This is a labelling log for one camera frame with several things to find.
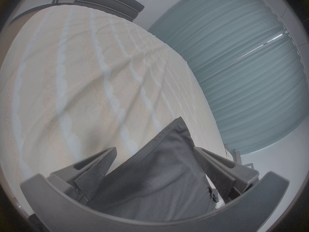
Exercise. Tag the grey bedside table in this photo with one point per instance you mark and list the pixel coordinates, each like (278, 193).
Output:
(237, 157)

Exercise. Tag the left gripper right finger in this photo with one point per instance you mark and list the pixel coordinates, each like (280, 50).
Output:
(214, 173)

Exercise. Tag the blue-green curtain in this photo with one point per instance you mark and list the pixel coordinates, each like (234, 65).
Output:
(241, 69)

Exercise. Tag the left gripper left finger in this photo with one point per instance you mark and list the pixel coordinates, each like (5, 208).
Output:
(94, 175)

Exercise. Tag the bed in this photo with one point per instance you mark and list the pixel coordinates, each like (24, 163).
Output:
(84, 81)

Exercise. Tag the black T-shirt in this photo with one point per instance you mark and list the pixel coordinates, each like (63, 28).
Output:
(157, 177)

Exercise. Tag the black chest of drawers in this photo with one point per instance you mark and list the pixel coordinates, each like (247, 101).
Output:
(108, 1)

